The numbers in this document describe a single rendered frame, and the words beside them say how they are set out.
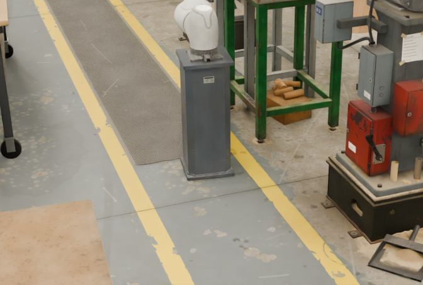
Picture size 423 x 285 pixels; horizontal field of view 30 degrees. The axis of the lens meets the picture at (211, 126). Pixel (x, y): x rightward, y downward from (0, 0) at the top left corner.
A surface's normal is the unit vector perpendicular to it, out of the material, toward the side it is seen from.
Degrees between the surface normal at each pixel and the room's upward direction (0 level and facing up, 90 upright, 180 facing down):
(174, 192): 0
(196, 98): 90
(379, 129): 90
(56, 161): 0
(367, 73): 90
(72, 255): 0
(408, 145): 90
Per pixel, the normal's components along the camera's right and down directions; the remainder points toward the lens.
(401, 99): -0.95, 0.15
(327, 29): 0.32, 0.40
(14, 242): -0.02, -0.90
